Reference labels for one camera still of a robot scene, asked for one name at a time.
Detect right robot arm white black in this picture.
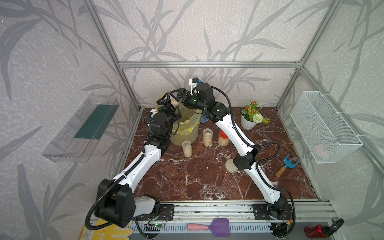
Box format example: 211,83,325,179
169,83,289,220

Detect purple scoop pink handle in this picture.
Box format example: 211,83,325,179
187,218,231,238

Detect green circuit board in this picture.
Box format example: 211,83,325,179
146,222,167,231

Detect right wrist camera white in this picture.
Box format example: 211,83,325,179
189,78,202,95

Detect clear plastic wall shelf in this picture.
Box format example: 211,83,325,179
42,94,120,163

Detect white pot artificial flowers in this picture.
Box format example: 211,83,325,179
241,101,271,130

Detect clear oatmeal jar small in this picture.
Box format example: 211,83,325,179
182,141,193,158

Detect blue dotted work glove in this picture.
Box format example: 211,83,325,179
200,115,209,124

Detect open clear oatmeal jar tall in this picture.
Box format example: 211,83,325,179
203,129,213,147

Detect mesh trash bin yellow bag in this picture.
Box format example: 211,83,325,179
155,93,202,146

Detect red lid oatmeal jar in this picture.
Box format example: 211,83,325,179
218,130,230,147

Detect white wire wall basket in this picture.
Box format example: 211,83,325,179
290,91,364,164

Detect yellow dotted work glove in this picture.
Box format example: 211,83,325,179
80,221,134,240

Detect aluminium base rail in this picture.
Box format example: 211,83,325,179
161,199,338,223

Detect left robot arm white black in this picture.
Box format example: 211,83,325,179
85,100,180,231

